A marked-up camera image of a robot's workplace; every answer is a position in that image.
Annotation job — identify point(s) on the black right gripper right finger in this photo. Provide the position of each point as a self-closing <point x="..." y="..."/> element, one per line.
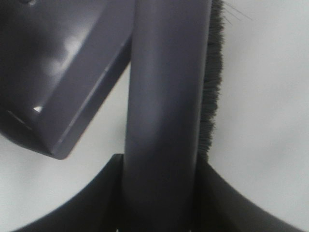
<point x="220" y="208"/>

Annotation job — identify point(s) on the grey plastic dustpan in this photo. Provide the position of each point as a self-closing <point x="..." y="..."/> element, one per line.
<point x="59" y="60"/>

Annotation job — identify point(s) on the grey hand brush black bristles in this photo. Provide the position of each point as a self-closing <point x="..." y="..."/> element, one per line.
<point x="175" y="78"/>

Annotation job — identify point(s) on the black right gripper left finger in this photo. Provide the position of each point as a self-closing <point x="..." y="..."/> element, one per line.
<point x="94" y="209"/>

